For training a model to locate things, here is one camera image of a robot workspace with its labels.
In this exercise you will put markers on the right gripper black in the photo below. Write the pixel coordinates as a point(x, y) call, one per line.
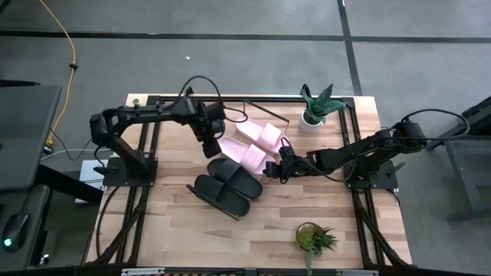
point(293, 166)

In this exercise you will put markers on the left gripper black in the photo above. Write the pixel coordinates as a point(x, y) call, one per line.
point(209, 119)

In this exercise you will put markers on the pink slide sandal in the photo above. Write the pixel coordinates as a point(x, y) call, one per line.
point(264, 134)
point(245, 155)

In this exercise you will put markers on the black slide sandal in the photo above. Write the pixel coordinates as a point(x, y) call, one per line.
point(220, 195)
point(238, 178)

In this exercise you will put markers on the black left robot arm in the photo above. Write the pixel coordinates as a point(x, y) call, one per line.
point(153, 113)

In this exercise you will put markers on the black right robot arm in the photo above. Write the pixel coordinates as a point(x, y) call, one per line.
point(345, 155)

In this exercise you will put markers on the snake plant in white pot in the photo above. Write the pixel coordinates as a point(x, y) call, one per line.
point(320, 105)

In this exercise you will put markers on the spiky succulent in round pot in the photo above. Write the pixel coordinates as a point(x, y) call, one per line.
point(312, 239)

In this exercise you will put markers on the white box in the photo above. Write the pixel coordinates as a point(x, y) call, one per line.
point(90, 172)

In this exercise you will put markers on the black side desk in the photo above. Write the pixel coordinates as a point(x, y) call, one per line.
point(23, 134)

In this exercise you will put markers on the black metal stand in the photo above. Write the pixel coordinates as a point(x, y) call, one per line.
point(479, 119)

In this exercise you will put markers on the black computer mouse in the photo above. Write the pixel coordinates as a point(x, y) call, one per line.
point(15, 230)

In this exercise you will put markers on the wooden shelf with black frame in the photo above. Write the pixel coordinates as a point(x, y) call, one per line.
point(190, 188)

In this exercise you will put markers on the black metal table frame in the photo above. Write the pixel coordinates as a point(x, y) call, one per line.
point(268, 99)

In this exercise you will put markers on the silver metal bracket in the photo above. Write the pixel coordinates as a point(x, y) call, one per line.
point(356, 272)
point(142, 271)

